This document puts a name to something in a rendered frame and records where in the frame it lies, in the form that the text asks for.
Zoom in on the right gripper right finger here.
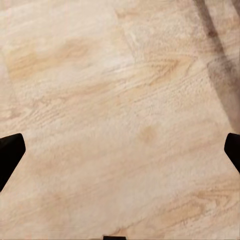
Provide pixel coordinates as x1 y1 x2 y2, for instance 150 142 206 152
224 133 240 173

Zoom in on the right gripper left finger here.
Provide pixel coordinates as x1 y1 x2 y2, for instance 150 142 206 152
0 133 26 193

